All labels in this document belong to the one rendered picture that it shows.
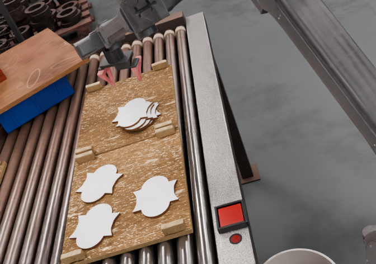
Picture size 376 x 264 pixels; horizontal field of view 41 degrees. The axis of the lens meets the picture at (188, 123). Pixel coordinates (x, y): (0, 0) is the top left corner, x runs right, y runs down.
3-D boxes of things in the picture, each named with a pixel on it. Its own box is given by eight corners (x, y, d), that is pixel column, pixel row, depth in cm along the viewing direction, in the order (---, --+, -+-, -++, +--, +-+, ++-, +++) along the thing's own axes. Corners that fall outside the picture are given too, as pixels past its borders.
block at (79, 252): (86, 253, 126) (81, 247, 124) (85, 259, 124) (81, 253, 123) (64, 260, 127) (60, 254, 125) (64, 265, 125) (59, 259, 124)
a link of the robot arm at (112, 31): (163, 27, 110) (139, -18, 108) (142, 39, 109) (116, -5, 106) (124, 46, 151) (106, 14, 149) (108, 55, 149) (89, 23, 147)
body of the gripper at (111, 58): (130, 66, 155) (120, 46, 151) (100, 71, 158) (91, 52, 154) (134, 54, 160) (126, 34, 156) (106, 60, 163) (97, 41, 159)
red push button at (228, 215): (241, 206, 124) (240, 202, 124) (245, 224, 120) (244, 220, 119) (219, 212, 125) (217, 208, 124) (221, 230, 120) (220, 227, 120)
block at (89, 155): (95, 155, 157) (92, 149, 156) (95, 159, 156) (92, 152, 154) (78, 161, 158) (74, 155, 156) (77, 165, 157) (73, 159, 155)
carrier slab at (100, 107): (172, 67, 189) (170, 63, 188) (179, 132, 156) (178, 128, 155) (87, 95, 193) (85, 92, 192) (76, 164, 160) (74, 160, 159)
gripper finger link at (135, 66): (145, 85, 159) (134, 61, 154) (125, 89, 162) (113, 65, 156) (149, 73, 164) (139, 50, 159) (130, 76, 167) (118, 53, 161)
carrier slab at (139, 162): (180, 132, 155) (178, 128, 154) (193, 232, 122) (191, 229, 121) (77, 165, 159) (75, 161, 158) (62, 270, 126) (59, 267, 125)
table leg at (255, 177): (256, 164, 268) (211, 27, 218) (260, 179, 258) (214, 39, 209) (235, 170, 270) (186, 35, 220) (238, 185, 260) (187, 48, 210)
